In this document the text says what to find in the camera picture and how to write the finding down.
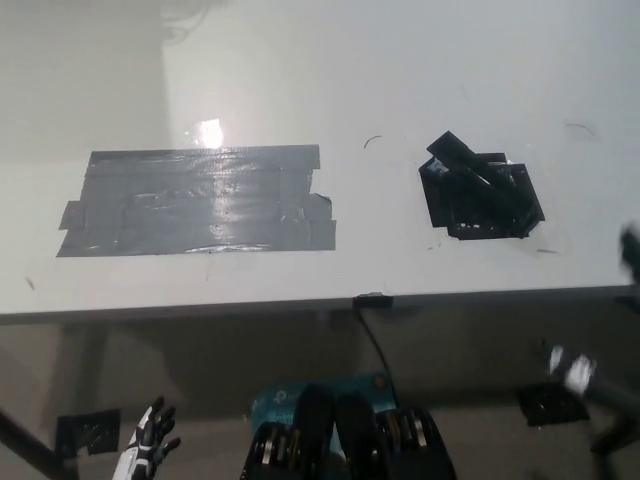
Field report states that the large grey tape patch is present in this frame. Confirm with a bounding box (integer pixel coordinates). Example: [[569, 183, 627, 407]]
[[54, 144, 338, 259]]

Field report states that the thin black cable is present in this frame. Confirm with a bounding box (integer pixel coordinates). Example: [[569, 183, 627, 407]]
[[356, 305, 392, 375]]

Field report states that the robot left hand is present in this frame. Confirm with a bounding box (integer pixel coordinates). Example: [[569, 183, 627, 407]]
[[111, 395, 182, 480]]

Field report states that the black tape patch on desk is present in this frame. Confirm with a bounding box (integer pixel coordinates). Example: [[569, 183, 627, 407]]
[[418, 149, 546, 243]]

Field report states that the teal router box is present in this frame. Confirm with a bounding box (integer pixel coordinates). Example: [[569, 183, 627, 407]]
[[249, 371, 401, 437]]

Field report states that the dark slanted table leg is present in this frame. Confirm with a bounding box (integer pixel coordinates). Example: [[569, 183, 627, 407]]
[[0, 403, 82, 480]]

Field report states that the black floor tape patch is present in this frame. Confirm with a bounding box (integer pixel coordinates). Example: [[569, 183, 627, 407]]
[[55, 408, 122, 457], [516, 383, 592, 427]]

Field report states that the black stapler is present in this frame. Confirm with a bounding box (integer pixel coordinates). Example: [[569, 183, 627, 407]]
[[420, 130, 530, 217]]

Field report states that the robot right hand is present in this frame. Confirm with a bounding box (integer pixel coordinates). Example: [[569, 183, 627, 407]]
[[546, 343, 599, 399]]

